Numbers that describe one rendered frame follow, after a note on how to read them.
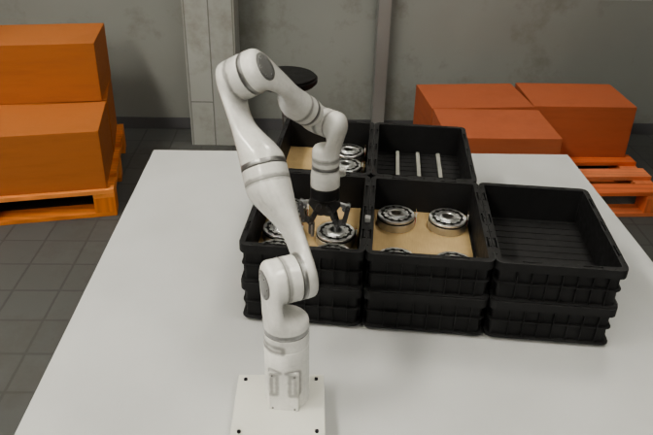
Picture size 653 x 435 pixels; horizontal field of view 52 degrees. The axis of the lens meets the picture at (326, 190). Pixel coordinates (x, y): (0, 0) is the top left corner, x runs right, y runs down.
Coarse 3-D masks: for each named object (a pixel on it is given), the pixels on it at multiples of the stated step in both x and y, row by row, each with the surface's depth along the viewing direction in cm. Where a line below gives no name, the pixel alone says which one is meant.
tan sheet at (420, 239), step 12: (420, 216) 190; (420, 228) 184; (384, 240) 179; (396, 240) 179; (408, 240) 179; (420, 240) 179; (432, 240) 179; (444, 240) 179; (456, 240) 179; (468, 240) 180; (420, 252) 174; (432, 252) 174; (468, 252) 174
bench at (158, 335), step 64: (192, 192) 226; (128, 256) 192; (192, 256) 193; (640, 256) 198; (128, 320) 167; (192, 320) 168; (256, 320) 168; (640, 320) 172; (64, 384) 148; (128, 384) 148; (192, 384) 149; (384, 384) 150; (448, 384) 150; (512, 384) 151; (576, 384) 151; (640, 384) 152
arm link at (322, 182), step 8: (312, 168) 167; (344, 168) 174; (312, 176) 167; (320, 176) 165; (328, 176) 165; (336, 176) 167; (344, 176) 174; (312, 184) 168; (320, 184) 166; (328, 184) 166; (336, 184) 168
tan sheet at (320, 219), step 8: (352, 208) 193; (360, 208) 193; (320, 216) 189; (352, 216) 189; (360, 216) 190; (304, 224) 185; (320, 224) 185; (352, 224) 185; (304, 232) 181; (312, 240) 178; (352, 248) 175
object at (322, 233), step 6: (330, 222) 180; (318, 228) 177; (324, 228) 177; (348, 228) 177; (318, 234) 174; (324, 234) 175; (342, 234) 175; (348, 234) 175; (354, 234) 175; (324, 240) 173; (330, 240) 172; (336, 240) 172; (342, 240) 172; (348, 240) 173
